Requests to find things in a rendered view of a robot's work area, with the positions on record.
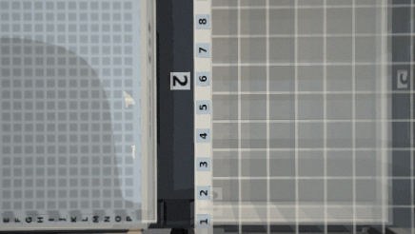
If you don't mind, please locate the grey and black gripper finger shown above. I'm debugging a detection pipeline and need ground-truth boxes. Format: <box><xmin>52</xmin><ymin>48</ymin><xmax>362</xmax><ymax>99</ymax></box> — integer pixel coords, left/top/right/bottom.
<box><xmin>170</xmin><ymin>228</ymin><xmax>188</xmax><ymax>234</ymax></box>

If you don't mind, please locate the dark grey plate carrier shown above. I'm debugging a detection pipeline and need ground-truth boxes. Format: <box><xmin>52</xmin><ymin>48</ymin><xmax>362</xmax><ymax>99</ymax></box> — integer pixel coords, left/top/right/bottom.
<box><xmin>0</xmin><ymin>0</ymin><xmax>194</xmax><ymax>234</ymax></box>

